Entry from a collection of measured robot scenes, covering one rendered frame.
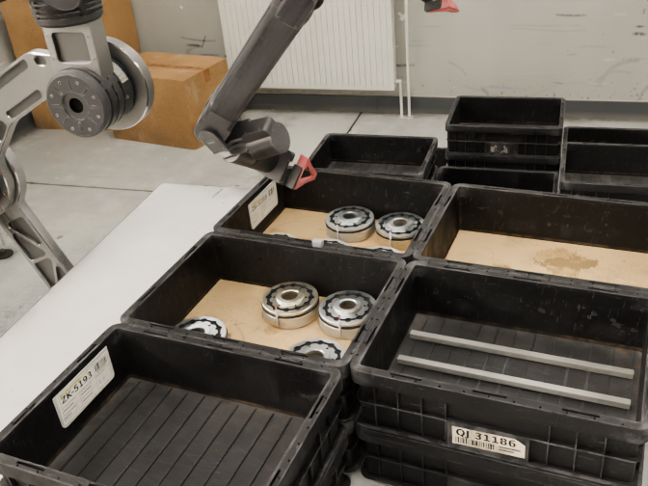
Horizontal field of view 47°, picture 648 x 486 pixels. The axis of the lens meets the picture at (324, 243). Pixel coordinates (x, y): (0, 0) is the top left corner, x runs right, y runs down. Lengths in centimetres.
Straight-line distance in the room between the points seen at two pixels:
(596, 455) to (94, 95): 111
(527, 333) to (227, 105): 63
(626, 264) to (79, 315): 113
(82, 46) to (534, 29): 300
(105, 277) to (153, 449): 75
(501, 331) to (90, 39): 95
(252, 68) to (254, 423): 55
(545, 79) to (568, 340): 311
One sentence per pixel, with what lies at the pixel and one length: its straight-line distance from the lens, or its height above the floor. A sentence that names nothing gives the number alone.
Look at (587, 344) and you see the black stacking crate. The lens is 129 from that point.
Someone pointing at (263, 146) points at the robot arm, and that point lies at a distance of 134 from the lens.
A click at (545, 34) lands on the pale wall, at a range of 423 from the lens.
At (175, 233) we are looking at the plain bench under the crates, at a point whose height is 70.
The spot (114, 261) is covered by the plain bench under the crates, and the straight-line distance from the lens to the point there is 189.
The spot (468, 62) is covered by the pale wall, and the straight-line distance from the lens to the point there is 431.
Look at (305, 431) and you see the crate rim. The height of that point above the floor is 93.
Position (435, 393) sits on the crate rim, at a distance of 104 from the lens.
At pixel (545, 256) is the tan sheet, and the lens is 150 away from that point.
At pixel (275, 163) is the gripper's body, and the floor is 103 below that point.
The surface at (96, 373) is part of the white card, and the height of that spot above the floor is 89.
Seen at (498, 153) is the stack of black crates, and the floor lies 49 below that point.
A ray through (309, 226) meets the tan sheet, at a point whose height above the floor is 83.
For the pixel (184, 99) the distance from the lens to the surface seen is 415.
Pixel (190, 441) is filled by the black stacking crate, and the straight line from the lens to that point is 115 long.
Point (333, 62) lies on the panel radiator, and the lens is 434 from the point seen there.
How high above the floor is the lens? 162
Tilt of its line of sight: 31 degrees down
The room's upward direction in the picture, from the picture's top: 6 degrees counter-clockwise
